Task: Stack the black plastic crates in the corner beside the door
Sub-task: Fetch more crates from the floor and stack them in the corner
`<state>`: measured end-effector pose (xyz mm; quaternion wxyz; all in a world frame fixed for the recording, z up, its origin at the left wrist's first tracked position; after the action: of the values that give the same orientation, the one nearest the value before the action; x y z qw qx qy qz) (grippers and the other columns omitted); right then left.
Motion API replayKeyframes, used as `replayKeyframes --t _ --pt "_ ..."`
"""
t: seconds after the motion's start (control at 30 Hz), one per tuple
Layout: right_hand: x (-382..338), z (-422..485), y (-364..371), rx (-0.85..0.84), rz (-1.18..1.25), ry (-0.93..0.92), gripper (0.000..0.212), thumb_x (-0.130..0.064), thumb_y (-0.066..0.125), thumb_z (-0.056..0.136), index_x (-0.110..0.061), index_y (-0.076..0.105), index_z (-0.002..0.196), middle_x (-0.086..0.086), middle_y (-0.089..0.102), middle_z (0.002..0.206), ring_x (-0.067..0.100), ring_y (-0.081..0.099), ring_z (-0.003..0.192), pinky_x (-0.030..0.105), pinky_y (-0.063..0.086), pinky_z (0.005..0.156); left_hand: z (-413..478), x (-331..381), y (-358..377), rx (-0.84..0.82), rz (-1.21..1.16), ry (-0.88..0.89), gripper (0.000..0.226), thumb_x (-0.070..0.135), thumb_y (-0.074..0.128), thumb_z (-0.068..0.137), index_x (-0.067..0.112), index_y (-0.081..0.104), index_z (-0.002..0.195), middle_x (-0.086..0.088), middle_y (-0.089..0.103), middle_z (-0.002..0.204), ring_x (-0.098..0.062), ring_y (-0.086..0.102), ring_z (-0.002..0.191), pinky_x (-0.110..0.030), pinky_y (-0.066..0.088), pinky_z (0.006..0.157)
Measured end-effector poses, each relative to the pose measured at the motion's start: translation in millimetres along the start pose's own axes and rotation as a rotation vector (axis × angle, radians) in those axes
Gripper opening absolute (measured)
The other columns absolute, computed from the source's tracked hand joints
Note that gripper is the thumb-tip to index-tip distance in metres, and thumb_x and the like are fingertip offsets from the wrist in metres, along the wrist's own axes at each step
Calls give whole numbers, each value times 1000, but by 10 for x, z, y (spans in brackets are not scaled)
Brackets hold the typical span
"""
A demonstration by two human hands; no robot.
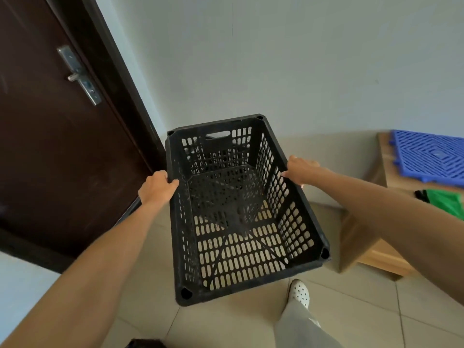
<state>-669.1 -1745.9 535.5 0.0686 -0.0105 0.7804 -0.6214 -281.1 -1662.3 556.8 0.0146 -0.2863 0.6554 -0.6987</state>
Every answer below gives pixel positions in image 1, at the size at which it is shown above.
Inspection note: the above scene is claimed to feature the blue plastic grid mat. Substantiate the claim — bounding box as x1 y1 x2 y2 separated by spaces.
389 130 464 184

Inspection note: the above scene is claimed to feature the black perforated plastic crate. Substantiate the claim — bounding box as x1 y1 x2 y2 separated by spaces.
165 114 331 307

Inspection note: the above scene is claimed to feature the light wooden bench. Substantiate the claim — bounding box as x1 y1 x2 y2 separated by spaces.
339 132 464 278

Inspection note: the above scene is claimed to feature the white perforated clog shoe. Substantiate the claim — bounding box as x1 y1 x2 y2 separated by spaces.
288 279 312 309

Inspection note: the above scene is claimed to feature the dark brown door frame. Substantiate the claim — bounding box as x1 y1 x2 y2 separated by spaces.
0 0 168 274

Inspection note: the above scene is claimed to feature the green cloth bag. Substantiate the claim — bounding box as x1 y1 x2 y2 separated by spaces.
415 188 464 221

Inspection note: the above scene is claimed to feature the person's grey trouser leg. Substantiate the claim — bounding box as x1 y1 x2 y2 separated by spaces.
270 299 346 348

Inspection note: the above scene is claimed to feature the person's right forearm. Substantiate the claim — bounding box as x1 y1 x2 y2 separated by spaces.
311 166 464 307

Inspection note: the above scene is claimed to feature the dark brown door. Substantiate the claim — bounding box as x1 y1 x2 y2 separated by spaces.
0 0 154 258

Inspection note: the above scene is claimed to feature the dark object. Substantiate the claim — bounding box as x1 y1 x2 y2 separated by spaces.
125 338 161 348

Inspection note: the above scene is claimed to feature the person's left forearm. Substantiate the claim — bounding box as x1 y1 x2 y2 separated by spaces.
0 199 171 348

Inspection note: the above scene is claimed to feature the silver door handle plate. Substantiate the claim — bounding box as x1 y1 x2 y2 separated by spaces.
56 45 103 106

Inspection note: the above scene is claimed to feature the person's left hand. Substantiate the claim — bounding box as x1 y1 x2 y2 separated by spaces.
138 170 180 208

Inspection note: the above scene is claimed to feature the person's right hand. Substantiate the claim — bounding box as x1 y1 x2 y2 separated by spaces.
281 155 322 188

